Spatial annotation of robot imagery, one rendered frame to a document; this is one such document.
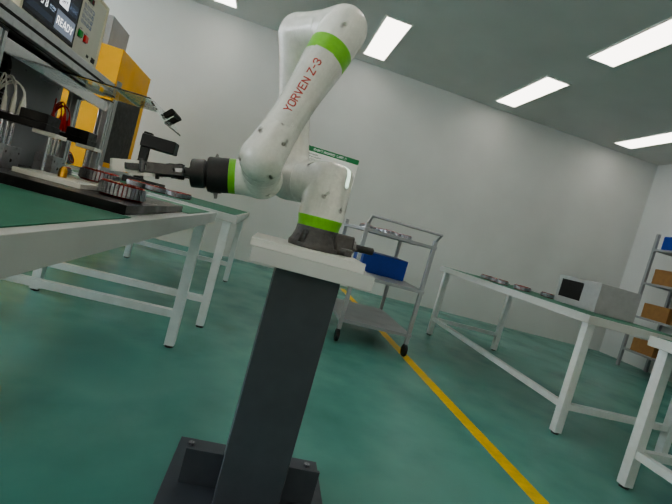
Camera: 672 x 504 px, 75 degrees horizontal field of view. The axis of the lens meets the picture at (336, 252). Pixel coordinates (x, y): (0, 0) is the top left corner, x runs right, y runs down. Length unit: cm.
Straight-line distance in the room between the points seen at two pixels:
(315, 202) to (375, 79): 585
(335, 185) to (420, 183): 577
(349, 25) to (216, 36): 579
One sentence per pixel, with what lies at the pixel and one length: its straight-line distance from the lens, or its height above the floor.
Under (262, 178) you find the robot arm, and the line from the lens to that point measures 105.
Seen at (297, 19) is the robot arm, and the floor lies 136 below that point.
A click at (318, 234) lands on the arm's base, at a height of 81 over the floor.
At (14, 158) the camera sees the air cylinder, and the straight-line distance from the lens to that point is 136.
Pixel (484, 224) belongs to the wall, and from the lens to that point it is 737.
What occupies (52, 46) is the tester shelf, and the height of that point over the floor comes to 109.
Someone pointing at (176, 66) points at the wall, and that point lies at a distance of 691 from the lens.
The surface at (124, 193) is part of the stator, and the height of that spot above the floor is 79.
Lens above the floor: 85
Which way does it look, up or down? 3 degrees down
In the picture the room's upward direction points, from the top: 16 degrees clockwise
